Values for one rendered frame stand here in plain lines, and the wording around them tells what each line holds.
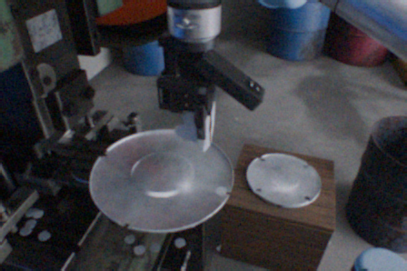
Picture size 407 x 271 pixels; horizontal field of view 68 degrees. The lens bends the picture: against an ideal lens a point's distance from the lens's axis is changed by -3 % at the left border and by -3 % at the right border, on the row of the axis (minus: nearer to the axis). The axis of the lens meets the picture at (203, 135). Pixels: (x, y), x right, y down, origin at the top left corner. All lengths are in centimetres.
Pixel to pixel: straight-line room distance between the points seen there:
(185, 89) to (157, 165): 24
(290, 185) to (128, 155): 73
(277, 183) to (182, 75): 83
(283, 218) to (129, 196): 68
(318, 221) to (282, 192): 16
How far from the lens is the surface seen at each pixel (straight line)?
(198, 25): 43
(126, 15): 89
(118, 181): 64
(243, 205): 116
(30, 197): 72
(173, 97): 49
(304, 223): 116
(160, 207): 58
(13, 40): 48
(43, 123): 60
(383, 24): 44
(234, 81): 45
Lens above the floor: 122
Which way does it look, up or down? 36 degrees down
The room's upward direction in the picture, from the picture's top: straight up
